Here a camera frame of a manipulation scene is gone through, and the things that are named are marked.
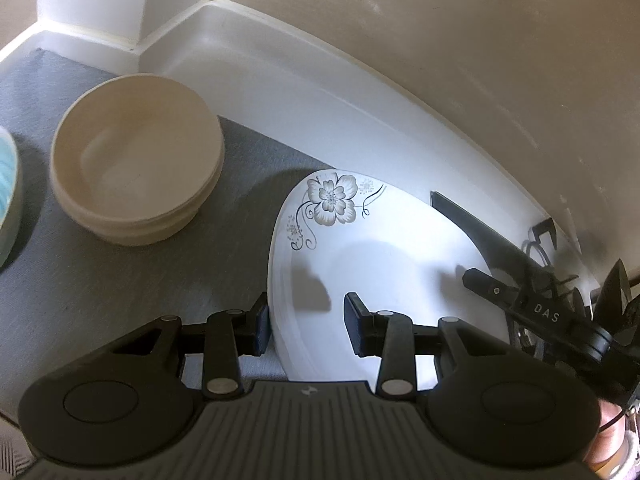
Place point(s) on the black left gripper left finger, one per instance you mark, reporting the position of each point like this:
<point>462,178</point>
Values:
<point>222,339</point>

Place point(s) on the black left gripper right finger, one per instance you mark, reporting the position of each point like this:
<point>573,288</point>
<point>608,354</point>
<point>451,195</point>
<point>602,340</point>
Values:
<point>408,352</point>

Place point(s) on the white floral plate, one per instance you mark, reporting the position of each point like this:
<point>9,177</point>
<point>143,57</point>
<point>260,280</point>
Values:
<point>339,232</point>

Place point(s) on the teal glazed bowl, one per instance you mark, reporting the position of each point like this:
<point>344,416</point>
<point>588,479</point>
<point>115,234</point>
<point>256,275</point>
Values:
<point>11,193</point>

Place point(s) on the beige stacked bowls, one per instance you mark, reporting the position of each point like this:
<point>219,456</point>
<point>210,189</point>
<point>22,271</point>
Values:
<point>135,158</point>

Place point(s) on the person's hand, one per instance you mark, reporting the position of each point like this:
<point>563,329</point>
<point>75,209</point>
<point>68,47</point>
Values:
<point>610,437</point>

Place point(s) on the grey drying mat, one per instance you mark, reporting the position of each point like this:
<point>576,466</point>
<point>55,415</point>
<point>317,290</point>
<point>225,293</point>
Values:
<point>65,293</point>

